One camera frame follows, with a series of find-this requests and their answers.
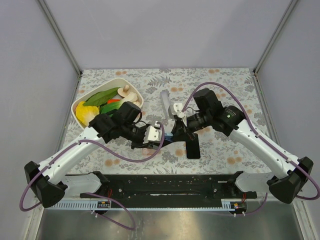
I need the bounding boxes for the aluminium frame rail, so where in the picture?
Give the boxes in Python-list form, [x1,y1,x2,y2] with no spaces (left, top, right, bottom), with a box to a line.
[36,0,83,77]

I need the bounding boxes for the green leaf toy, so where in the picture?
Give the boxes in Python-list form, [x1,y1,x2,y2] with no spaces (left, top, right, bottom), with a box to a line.
[83,87,119,107]

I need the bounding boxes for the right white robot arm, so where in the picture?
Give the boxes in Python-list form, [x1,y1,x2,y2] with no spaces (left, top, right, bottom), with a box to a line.
[168,88,314,204]

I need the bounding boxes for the black phone blue case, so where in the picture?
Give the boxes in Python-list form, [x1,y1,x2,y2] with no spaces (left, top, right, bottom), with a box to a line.
[164,133,173,142]

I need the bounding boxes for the beige mushroom toy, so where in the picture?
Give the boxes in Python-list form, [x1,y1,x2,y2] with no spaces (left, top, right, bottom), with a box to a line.
[117,85,130,98]

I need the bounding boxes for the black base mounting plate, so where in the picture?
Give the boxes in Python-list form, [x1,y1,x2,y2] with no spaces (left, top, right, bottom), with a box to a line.
[95,174,257,209]

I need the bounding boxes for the purple cable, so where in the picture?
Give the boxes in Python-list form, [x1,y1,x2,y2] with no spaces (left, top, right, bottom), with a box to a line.
[19,121,166,230]
[181,81,320,218]

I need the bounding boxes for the yellow cabbage toy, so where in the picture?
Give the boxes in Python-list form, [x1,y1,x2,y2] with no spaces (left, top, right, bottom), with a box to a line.
[75,101,100,127]

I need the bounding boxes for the pink phone case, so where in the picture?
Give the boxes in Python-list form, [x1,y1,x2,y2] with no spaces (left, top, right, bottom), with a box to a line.
[141,148,157,157]

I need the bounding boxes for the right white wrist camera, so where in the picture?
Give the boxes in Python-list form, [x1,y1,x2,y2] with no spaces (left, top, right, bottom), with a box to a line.
[168,102,187,126]

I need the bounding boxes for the white slotted cable duct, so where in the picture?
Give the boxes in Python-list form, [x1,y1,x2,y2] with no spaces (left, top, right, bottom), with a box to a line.
[48,199,111,211]

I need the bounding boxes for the green bok choy toy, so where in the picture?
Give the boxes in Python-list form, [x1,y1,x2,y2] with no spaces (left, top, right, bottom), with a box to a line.
[100,92,138,114]

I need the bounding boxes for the floral patterned table mat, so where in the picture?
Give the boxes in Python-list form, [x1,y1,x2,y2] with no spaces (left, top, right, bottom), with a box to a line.
[70,68,269,174]

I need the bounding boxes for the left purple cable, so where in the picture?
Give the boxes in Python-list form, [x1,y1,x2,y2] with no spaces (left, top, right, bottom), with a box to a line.
[19,121,166,230]

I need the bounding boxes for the cream oval plastic tray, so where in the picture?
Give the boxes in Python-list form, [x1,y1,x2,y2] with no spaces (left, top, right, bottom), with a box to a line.
[71,78,144,130]

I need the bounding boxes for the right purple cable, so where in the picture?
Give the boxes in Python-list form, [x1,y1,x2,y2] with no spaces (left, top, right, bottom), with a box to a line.
[181,81,320,218]

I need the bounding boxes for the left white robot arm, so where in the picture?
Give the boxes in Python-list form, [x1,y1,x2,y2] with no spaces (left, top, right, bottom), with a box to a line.
[24,102,165,208]

